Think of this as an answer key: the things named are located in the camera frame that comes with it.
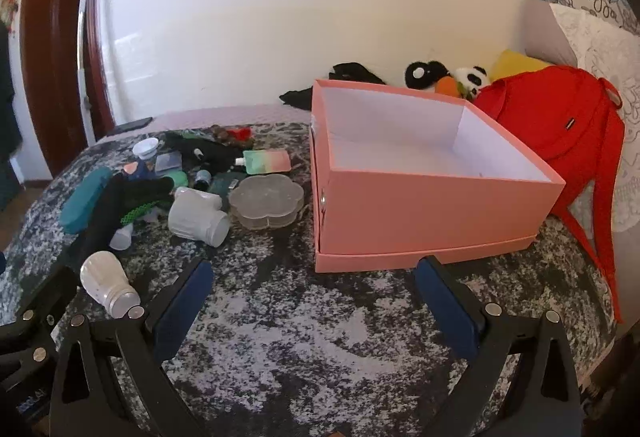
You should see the pink cardboard box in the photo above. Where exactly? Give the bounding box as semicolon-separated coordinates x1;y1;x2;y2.
309;78;567;274

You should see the dark hanging coat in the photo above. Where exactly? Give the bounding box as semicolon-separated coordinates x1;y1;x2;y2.
0;23;23;158

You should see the red backpack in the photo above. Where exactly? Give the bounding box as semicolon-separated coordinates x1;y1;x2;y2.
472;65;626;324

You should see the lilac bed sheet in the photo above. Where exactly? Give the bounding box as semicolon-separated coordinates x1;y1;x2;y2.
95;104;313;142

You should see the small clear plastic box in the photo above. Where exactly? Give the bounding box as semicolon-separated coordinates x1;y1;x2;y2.
155;153;183;174

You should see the black glove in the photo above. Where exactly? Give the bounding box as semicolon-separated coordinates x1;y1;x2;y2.
165;132;246;175

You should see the teal glasses case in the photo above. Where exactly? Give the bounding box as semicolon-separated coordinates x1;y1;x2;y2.
61;167;114;235

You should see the black and white plush toy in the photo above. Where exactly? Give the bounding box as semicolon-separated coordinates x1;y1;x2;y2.
404;60;447;91

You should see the white round cap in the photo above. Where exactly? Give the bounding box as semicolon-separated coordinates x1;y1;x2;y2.
132;138;161;161

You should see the black phone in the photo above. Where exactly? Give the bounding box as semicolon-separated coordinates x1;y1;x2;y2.
107;117;153;136

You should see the small translucent cup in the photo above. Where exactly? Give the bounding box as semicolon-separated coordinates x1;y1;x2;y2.
109;223;135;251

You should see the brown wooden door frame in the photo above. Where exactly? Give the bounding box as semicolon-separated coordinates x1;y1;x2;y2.
20;0;117;178

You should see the white plastic jar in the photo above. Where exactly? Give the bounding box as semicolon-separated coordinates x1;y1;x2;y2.
168;187;232;249

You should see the dark teal card case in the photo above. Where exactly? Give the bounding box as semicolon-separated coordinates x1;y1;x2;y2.
209;172;246;198

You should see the orange plush carrot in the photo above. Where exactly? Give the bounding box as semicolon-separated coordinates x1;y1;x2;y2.
434;76;463;98

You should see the black sock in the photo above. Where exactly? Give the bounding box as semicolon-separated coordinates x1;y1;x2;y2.
70;173;176;264

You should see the green round container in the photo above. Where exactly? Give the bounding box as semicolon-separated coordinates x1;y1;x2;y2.
162;169;189;190

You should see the green quilted curtain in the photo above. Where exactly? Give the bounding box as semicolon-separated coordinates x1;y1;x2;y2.
0;157;22;214

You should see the black cloth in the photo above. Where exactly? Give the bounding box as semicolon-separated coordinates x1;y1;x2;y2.
279;62;386;110

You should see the grey mottled desktop cover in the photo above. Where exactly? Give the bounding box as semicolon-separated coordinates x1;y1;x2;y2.
0;119;618;437

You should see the white ribbed bottle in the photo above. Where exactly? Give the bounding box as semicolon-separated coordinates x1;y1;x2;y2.
80;251;142;319

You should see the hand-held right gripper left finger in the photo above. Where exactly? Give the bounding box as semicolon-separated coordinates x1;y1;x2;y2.
50;259;216;437

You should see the white pipe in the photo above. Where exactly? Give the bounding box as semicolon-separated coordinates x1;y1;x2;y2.
75;0;98;145

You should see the yellow pillow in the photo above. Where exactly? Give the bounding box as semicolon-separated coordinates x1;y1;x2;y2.
489;49;551;82

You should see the green and pink pouch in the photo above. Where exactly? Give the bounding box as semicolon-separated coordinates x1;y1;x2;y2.
235;149;291;176

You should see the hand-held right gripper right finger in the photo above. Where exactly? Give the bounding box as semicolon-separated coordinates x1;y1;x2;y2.
414;255;583;437

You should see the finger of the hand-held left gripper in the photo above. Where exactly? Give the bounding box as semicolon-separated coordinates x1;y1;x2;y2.
0;263;78;368

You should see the clear flower-shaped box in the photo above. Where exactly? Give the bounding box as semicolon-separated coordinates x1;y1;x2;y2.
228;174;306;231

